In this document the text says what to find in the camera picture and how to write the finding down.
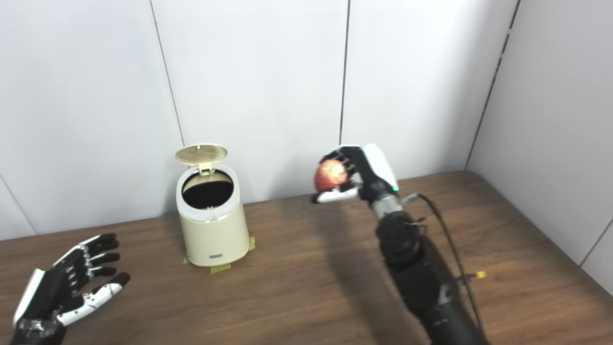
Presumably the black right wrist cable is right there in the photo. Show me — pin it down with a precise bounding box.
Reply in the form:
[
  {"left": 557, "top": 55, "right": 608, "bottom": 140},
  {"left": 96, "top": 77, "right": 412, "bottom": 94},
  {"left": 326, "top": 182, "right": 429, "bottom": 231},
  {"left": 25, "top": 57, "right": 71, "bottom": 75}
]
[{"left": 400, "top": 193, "right": 487, "bottom": 345}]

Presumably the cream round bin lid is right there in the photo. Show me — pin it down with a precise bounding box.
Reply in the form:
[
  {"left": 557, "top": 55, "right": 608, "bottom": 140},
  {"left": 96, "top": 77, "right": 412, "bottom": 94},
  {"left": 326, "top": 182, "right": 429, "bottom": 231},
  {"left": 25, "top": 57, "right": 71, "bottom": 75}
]
[{"left": 175, "top": 143, "right": 228, "bottom": 175}]

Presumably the red apple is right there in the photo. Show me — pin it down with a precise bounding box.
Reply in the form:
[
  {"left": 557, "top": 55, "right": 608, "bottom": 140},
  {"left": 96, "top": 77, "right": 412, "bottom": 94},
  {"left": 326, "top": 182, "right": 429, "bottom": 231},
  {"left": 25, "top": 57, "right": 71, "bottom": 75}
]
[{"left": 314, "top": 159, "right": 349, "bottom": 192}]

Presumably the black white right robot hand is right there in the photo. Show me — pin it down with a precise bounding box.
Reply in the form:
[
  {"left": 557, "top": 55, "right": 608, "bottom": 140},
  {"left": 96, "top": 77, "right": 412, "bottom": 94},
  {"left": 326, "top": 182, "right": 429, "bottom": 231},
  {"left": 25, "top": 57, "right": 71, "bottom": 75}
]
[{"left": 311, "top": 143, "right": 400, "bottom": 204}]

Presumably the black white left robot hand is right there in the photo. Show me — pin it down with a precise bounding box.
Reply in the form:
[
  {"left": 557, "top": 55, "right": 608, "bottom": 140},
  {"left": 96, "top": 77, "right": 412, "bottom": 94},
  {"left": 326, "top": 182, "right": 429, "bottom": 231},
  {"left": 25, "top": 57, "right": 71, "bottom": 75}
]
[{"left": 10, "top": 233, "right": 131, "bottom": 345}]

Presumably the cream-colored bin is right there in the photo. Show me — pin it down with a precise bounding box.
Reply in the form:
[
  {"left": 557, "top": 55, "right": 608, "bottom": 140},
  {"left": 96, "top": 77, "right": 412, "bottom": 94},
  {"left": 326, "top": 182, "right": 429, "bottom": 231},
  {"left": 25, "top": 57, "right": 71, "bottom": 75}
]
[{"left": 176, "top": 163, "right": 250, "bottom": 267}]

